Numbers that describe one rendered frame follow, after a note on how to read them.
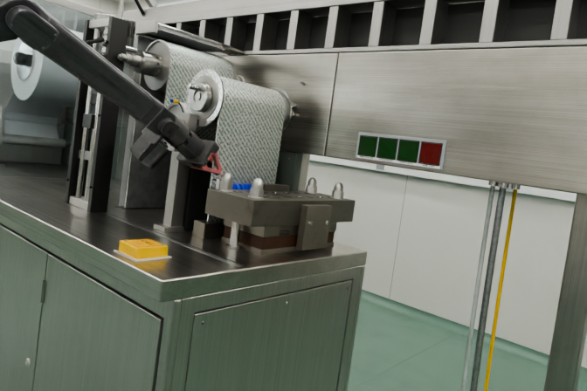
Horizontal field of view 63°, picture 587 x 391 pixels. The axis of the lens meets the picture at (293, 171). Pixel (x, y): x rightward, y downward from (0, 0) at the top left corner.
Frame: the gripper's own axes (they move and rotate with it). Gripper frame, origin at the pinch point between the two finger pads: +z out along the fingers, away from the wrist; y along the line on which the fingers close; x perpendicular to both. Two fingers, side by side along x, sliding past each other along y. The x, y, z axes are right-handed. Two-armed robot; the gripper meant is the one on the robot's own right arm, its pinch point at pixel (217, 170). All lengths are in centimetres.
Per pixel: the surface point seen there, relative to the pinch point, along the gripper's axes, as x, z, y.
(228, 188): -4.5, -1.2, 8.5
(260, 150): 12.5, 9.1, 0.2
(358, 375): -22, 176, -32
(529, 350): 43, 279, 20
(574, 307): 7, 50, 74
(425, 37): 51, 7, 35
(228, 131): 9.6, -3.7, 0.3
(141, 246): -26.5, -16.5, 12.4
